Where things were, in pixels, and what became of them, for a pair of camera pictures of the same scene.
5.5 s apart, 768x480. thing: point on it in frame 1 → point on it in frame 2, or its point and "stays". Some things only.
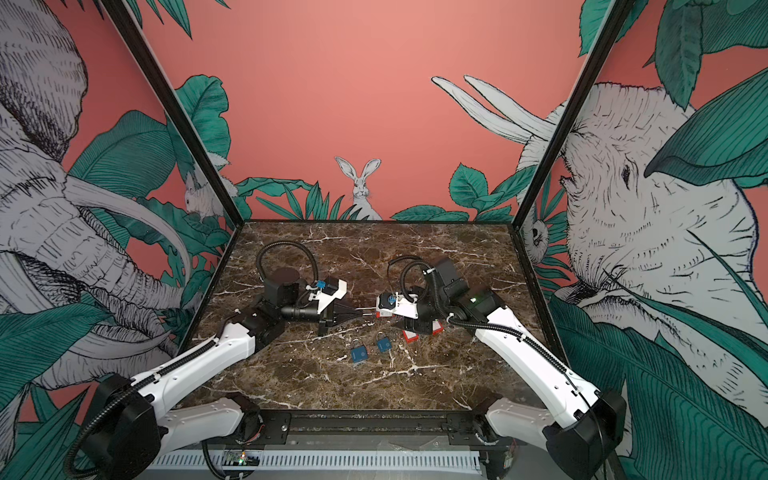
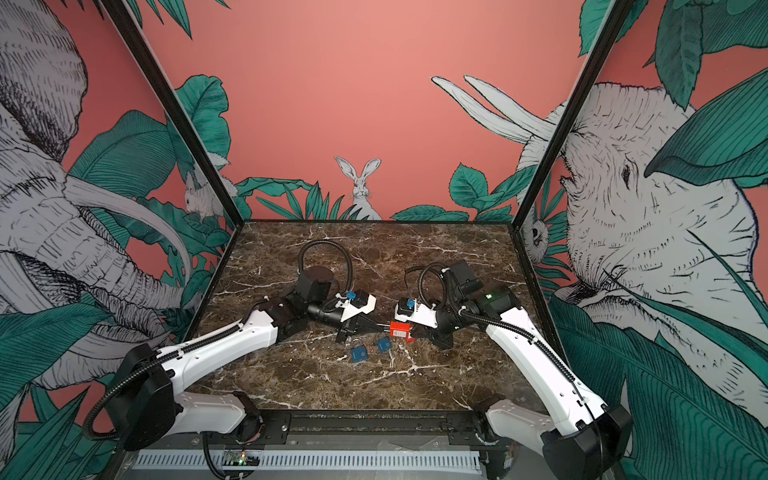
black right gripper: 414,325 → 442,340
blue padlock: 384,344 stays
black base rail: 354,428 stays
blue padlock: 359,353 stays
